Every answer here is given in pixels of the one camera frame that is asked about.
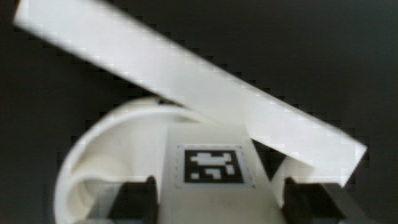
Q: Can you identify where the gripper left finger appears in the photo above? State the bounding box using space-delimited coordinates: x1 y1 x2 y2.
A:
88 175 162 224

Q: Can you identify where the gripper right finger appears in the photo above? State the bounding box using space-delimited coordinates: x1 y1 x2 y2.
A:
280 176 381 224

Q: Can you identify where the white stool leg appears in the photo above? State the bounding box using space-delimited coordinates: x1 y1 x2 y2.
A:
159 124 287 224

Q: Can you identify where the white front barrier rail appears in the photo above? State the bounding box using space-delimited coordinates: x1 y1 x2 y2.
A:
15 0 367 184

